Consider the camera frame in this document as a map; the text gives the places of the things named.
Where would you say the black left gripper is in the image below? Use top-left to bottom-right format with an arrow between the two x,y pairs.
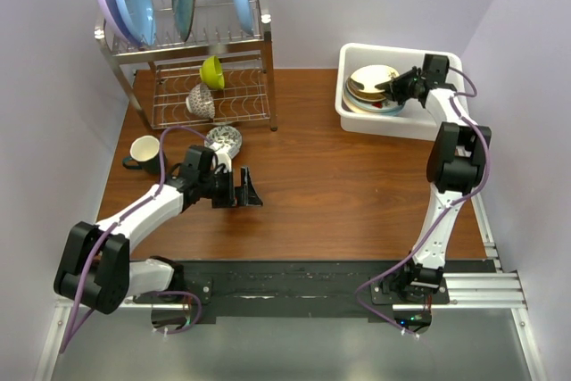
199,166 -> 261,209

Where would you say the white floral bottom plate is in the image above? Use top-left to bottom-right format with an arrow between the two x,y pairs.
343,88 -> 404,116

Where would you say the white crackle floral plate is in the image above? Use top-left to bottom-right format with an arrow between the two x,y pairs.
349,64 -> 400,94

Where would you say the cream and teal plate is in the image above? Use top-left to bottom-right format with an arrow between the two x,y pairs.
343,99 -> 389,116

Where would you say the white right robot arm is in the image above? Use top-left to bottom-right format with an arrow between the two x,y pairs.
370,54 -> 492,304

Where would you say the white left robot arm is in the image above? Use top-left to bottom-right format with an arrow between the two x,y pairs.
54,145 -> 263,314

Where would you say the white plastic bin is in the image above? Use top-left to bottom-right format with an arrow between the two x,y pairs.
335,43 -> 441,141

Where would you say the black floral patterned bowl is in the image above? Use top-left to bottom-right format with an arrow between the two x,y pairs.
204,125 -> 243,157

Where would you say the red patterned white bowl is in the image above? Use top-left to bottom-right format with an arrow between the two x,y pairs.
186,83 -> 216,120

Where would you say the dark green mug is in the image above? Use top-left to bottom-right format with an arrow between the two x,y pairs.
121,135 -> 167,175

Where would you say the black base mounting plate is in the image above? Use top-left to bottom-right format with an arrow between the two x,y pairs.
132,258 -> 451,326

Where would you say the lime green bowl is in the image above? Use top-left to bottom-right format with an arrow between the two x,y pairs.
199,55 -> 225,90

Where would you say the steel dish rack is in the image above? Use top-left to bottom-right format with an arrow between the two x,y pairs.
94,0 -> 277,131

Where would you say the light blue plate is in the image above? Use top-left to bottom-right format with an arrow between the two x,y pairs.
115,0 -> 156,46

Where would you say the purple plate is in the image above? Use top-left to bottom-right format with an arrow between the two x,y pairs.
93,0 -> 139,46

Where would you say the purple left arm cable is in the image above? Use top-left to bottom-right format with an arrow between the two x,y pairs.
58,125 -> 215,354

